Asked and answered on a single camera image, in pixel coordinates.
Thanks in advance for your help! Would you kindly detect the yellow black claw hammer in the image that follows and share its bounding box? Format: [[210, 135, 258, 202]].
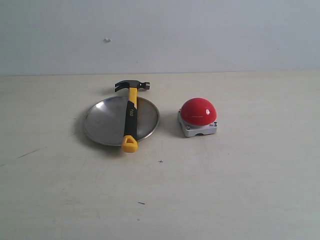
[[115, 79, 150, 153]]

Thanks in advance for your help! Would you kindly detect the red dome push button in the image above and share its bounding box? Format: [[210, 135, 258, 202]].
[[177, 97, 218, 138]]

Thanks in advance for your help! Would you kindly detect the round stainless steel plate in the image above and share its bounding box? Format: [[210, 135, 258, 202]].
[[82, 96, 160, 147]]

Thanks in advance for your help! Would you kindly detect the small white wall hook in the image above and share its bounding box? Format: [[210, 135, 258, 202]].
[[104, 38, 112, 43]]

